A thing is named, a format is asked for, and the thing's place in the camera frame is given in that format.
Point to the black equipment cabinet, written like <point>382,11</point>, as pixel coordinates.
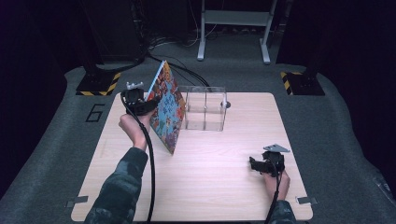
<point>118,28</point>

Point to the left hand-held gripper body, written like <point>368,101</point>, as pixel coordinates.
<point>135,99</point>

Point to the colourful cartoon picture book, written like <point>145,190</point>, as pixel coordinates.
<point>166,109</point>

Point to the person's right hand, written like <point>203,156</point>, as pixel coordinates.
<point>278,186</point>

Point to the person's left hand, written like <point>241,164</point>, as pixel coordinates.
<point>134,127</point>

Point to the clear acrylic divided organizer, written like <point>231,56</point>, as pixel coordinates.
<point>205,109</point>

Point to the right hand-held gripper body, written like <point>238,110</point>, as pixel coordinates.
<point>274,161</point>

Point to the black stand with striped base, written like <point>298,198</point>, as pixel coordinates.
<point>99,84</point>
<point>305,84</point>

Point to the small dark round knob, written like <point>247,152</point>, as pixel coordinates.
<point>227,104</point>

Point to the white metal table frame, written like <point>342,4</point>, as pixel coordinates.
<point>236,18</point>

